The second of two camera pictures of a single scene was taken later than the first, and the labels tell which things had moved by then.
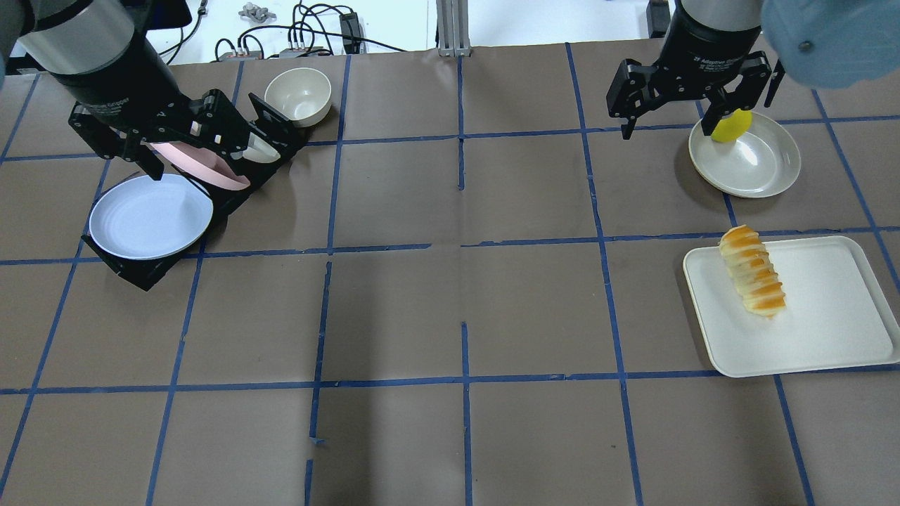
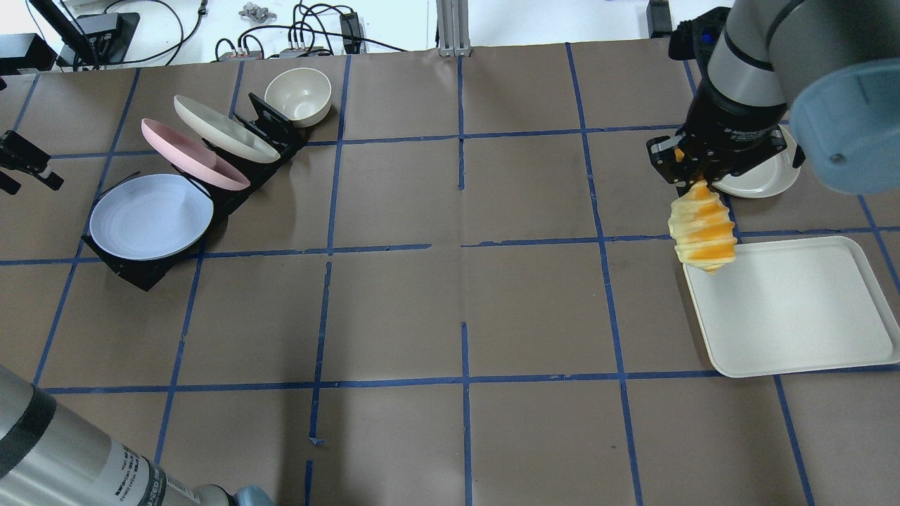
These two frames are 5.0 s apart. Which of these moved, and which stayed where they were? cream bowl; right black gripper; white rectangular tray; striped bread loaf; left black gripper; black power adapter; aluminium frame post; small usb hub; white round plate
Moved: left black gripper; striped bread loaf; right black gripper
Stayed: aluminium frame post; small usb hub; cream bowl; white rectangular tray; white round plate; black power adapter
